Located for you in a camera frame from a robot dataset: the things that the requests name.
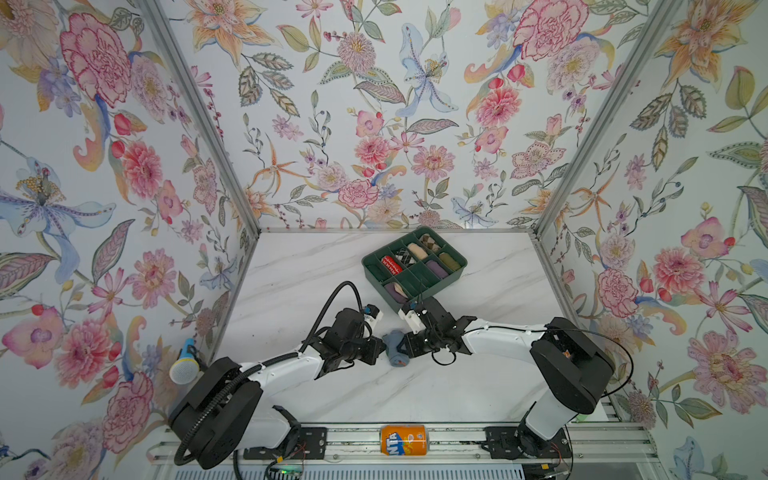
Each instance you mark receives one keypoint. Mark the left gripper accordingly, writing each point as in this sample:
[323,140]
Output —
[374,355]

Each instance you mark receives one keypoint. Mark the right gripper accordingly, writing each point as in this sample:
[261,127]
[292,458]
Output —
[410,348]

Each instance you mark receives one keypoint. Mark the blue orange green sock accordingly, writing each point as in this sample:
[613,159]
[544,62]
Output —
[392,342]

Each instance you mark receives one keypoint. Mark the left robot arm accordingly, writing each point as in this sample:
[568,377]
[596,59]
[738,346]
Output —
[230,407]

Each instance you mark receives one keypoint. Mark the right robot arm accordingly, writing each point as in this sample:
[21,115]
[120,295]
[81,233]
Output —
[574,368]

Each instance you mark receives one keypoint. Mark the purple beige rolled sock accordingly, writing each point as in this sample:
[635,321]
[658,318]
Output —
[397,292]

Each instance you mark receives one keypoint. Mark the green compartment organizer tray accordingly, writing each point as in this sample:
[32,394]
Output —
[418,281]

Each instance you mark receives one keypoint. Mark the olive rolled sock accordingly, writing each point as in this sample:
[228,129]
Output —
[449,261]

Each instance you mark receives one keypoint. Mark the red rolled sock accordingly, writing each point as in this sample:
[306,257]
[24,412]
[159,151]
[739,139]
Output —
[393,267]

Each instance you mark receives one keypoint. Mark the checkered rolled sock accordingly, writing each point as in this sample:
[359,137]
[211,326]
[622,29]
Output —
[405,258]

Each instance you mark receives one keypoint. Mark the brown patterned rolled sock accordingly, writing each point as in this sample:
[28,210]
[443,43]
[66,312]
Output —
[430,243]

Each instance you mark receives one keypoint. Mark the orange soda can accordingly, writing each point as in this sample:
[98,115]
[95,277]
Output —
[404,440]

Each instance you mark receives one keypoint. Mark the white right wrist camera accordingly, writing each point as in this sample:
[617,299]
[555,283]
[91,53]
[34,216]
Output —
[412,319]

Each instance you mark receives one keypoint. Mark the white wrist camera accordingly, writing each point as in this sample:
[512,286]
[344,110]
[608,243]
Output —
[412,319]
[372,315]

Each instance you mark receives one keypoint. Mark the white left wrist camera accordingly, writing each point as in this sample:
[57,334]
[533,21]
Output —
[372,315]

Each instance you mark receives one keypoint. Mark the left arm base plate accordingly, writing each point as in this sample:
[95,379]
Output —
[306,443]

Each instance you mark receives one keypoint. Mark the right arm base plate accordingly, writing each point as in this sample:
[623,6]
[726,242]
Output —
[520,442]

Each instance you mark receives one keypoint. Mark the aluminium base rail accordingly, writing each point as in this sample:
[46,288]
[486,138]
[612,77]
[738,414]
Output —
[462,442]

